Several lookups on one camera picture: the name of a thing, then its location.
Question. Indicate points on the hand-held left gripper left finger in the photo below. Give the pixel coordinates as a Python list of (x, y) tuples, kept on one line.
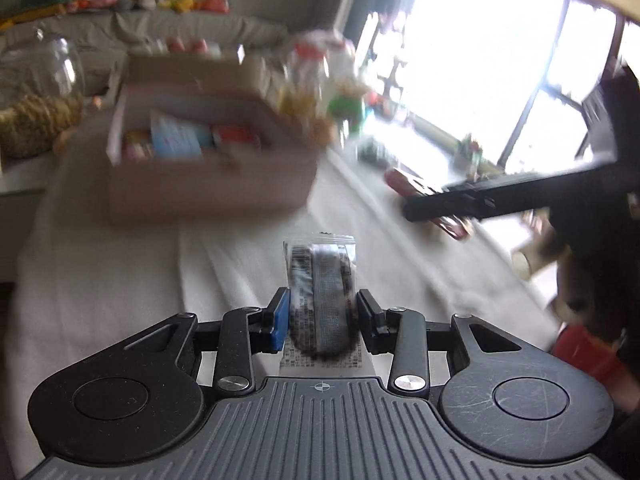
[(279, 320)]

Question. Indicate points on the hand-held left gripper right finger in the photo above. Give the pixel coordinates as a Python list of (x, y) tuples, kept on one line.
[(367, 320)]

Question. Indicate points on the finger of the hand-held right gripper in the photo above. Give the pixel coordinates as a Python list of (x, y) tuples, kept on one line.
[(500, 195)]

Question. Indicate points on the black grey snack packet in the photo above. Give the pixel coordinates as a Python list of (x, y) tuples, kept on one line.
[(322, 280)]

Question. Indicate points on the red green-edged snack packet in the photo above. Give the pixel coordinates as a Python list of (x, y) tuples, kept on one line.
[(400, 181)]

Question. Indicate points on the pink cardboard box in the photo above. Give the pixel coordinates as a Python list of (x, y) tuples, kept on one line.
[(210, 190)]

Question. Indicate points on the dark red snack packet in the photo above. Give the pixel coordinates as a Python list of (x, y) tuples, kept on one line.
[(237, 137)]

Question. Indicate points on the blue snack packet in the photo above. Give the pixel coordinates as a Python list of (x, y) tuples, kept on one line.
[(177, 135)]

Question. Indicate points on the pink white candy packet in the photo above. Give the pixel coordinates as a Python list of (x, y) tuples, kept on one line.
[(137, 147)]

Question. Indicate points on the person's right forearm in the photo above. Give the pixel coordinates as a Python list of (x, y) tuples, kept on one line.
[(592, 360)]

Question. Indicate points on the person's right hand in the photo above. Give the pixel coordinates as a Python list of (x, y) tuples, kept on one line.
[(575, 285)]

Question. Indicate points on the white tablecloth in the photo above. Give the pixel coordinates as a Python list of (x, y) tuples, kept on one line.
[(150, 270)]

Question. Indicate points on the green candy dispenser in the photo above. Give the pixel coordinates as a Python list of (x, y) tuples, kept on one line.
[(347, 95)]

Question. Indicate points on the plastic jar with red lid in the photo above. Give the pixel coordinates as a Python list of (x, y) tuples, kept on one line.
[(302, 85)]

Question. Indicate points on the beige fabric storage box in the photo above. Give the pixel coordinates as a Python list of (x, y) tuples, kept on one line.
[(200, 67)]

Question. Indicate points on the pink round toy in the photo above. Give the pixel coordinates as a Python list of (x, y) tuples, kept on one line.
[(187, 45)]

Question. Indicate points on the grey covered sofa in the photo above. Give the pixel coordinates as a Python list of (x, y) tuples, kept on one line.
[(175, 27)]

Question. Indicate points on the glass jar of peanuts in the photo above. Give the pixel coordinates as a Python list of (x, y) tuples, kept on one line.
[(35, 110)]

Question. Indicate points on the orange plush toy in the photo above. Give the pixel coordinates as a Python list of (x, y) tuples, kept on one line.
[(214, 2)]

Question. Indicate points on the yellow long cushion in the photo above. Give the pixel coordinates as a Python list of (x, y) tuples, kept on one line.
[(30, 16)]

